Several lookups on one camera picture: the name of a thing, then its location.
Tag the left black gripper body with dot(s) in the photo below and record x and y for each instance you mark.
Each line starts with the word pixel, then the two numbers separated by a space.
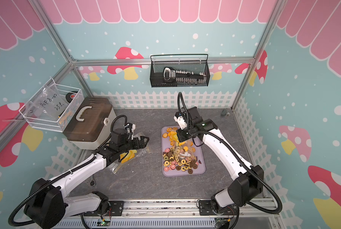
pixel 131 144

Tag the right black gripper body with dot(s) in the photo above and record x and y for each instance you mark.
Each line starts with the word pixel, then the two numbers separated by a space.
pixel 185 133

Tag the ziploc bag with cookies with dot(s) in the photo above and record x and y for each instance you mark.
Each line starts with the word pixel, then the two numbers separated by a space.
pixel 140 142
pixel 183 149
pixel 124 159

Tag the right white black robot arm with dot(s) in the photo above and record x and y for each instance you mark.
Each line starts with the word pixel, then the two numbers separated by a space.
pixel 247 180

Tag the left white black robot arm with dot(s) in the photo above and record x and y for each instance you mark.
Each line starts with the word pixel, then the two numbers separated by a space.
pixel 49 201

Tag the clear labelled plastic bag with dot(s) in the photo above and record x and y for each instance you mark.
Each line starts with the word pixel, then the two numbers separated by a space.
pixel 50 102

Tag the small clear object in corner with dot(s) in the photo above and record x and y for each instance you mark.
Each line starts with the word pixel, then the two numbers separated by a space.
pixel 225 113

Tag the lilac plastic tray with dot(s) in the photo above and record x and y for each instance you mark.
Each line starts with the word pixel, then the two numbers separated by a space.
pixel 166 142

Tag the brown lidded storage box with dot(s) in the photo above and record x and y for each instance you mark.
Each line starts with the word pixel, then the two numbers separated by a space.
pixel 90 126

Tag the socket wrench set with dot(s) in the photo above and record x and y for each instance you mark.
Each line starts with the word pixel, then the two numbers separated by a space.
pixel 184 77

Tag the black tape roll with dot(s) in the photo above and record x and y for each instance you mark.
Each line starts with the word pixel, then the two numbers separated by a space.
pixel 70 96

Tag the right wrist camera white housing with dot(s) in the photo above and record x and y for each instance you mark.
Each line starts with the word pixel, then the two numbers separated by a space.
pixel 180 121

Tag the pile of small ring cookies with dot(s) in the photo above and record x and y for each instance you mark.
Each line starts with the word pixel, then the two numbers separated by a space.
pixel 179 166

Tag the black mesh wall basket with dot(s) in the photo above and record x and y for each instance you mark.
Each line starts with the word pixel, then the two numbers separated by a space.
pixel 197 63

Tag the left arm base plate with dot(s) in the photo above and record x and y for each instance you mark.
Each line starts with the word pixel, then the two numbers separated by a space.
pixel 113 208

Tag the white wire wall basket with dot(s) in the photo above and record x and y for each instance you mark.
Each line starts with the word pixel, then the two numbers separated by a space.
pixel 38 120

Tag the aluminium front rail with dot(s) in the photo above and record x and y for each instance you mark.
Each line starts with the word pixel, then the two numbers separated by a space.
pixel 173 214

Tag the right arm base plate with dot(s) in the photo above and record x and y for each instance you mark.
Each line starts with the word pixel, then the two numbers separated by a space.
pixel 209 208

